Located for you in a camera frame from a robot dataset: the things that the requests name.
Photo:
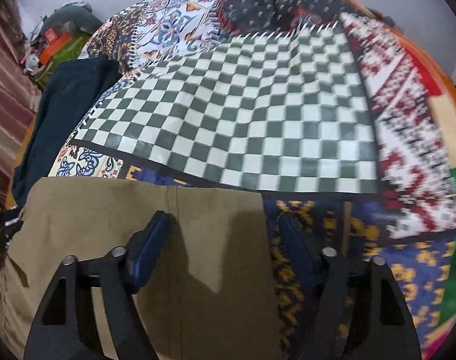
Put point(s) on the orange box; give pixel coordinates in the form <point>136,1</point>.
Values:
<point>55,41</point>

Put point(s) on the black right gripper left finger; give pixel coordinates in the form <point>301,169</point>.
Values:
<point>65,327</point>

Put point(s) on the patchwork patterned bedsheet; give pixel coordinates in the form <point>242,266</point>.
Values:
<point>313,103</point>

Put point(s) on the green patterned bag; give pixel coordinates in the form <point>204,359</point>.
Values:
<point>70,51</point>

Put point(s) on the striped maroon curtain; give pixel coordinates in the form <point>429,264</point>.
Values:
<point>19,96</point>

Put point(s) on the dark navy folded garment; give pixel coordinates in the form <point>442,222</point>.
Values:
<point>74,87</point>

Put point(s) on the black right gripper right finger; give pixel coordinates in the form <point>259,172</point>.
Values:
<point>354,309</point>

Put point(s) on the khaki cargo pants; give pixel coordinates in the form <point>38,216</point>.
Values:
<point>197,261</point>

